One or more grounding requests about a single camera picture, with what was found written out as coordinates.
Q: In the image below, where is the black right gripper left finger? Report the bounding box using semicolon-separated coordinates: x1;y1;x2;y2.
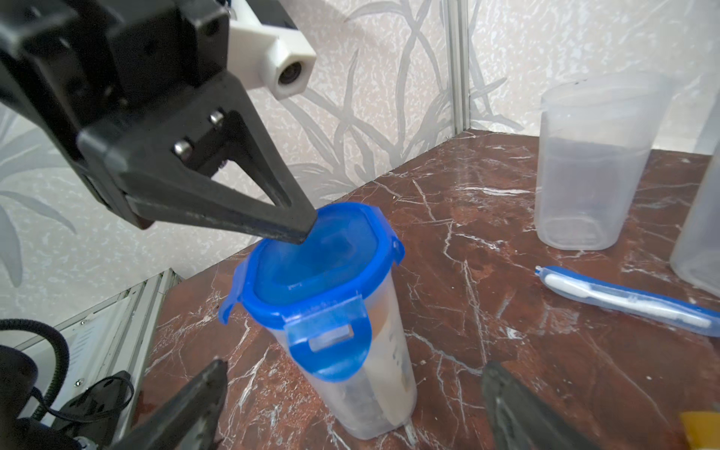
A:
112;359;228;450

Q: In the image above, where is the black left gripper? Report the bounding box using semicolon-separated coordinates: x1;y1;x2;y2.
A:
1;1;317;244

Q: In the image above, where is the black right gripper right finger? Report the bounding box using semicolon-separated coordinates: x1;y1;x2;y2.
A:
482;361;597;449

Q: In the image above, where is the clear container blue lid front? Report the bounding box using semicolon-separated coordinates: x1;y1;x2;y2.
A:
219;202;417;440

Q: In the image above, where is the clear container blue lid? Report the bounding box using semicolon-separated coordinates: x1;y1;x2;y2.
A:
219;202;417;440
669;102;719;296
534;72;677;251

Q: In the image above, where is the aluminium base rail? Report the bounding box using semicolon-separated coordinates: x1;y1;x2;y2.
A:
42;269;183;449

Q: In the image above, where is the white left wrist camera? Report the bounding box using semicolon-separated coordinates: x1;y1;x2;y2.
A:
227;0;317;101

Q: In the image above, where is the aluminium frame post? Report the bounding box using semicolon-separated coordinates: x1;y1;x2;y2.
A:
442;0;471;135

